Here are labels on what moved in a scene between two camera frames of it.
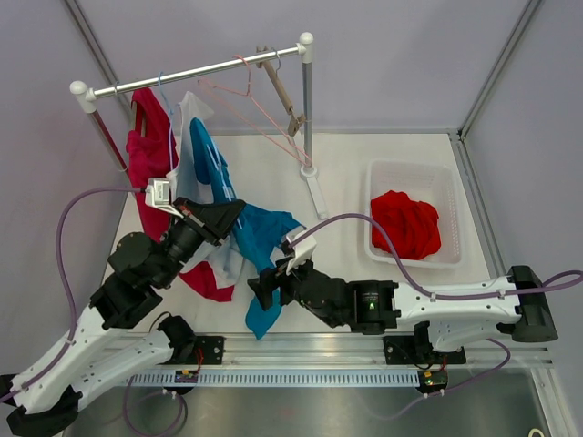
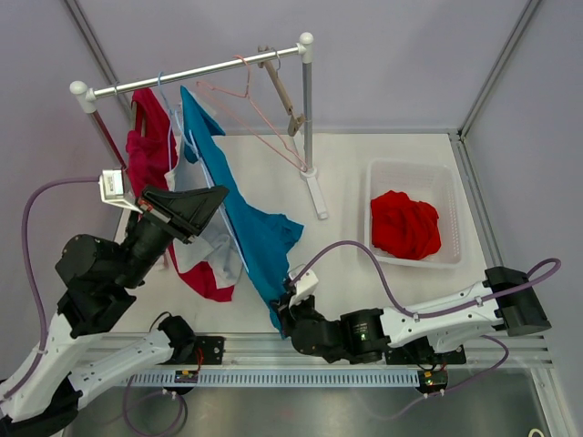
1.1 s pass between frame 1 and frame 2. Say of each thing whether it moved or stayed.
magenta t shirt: stayed
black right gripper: moved
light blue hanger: moved
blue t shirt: moved
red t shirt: stayed
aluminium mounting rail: stayed
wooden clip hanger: stayed
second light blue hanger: stayed
